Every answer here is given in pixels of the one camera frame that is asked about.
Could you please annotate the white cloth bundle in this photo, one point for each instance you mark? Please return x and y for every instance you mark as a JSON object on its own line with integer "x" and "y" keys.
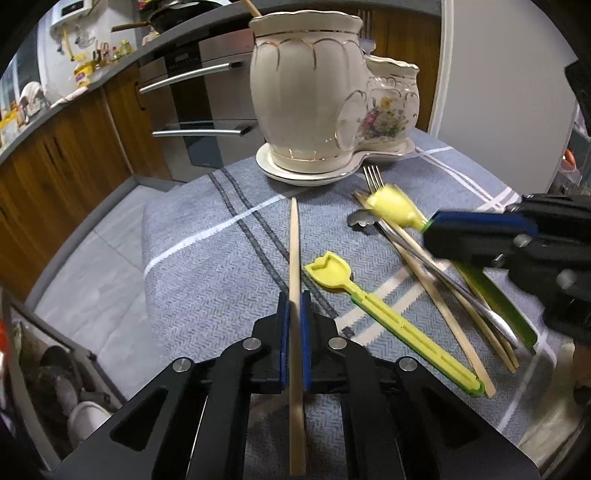
{"x": 33, "y": 99}

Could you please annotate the row of condiment bottles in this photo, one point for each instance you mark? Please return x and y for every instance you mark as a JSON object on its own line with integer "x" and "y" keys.
{"x": 113, "y": 50}

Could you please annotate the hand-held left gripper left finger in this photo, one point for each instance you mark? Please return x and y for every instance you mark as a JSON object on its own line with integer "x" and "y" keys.
{"x": 284, "y": 325}

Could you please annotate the plastic storage shelf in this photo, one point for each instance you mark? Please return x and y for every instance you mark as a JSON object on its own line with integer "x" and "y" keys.
{"x": 575, "y": 161}

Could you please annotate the cream ceramic utensil holder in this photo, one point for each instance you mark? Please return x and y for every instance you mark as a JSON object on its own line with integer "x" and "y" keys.
{"x": 300, "y": 92}

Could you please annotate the yellow tulip-shaped plastic utensil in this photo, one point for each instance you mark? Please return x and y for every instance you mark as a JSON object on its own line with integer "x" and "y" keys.
{"x": 392, "y": 203}
{"x": 397, "y": 323}

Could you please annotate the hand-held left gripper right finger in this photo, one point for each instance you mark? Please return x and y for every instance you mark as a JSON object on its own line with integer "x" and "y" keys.
{"x": 305, "y": 325}

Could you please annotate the dark pot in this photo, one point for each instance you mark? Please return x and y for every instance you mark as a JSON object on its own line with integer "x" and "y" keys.
{"x": 60, "y": 378}

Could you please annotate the metal spoon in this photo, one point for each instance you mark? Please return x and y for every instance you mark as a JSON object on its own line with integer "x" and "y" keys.
{"x": 362, "y": 220}

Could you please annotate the grey striped tablecloth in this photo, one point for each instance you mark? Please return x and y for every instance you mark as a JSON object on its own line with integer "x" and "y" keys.
{"x": 221, "y": 258}

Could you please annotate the yellow cooking oil bottle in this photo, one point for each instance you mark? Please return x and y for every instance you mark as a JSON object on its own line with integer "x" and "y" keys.
{"x": 83, "y": 76}

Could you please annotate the yellow gas pipe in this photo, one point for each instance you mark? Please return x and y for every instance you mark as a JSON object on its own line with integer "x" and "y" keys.
{"x": 69, "y": 46}

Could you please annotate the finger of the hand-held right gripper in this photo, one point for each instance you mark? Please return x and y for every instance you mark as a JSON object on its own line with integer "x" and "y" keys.
{"x": 485, "y": 224}
{"x": 461, "y": 251}

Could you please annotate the pale dish rag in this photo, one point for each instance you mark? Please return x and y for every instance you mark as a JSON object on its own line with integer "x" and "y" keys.
{"x": 71, "y": 96}

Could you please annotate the metal fork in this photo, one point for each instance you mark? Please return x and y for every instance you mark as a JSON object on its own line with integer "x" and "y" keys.
{"x": 373, "y": 177}

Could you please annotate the stainless steel built-in oven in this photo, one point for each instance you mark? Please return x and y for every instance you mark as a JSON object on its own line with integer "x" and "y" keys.
{"x": 203, "y": 101}

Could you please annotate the yellow food package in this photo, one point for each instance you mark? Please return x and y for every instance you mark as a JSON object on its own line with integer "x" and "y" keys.
{"x": 9, "y": 127}

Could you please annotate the white water heater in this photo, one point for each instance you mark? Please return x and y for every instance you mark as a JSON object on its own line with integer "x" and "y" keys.
{"x": 71, "y": 14}

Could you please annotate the white bowl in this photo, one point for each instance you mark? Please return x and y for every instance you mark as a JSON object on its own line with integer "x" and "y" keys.
{"x": 90, "y": 422}

